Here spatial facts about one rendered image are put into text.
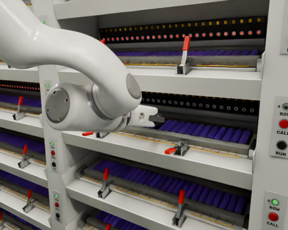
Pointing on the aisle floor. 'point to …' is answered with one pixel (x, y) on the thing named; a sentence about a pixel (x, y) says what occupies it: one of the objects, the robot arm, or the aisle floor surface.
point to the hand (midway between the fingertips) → (151, 118)
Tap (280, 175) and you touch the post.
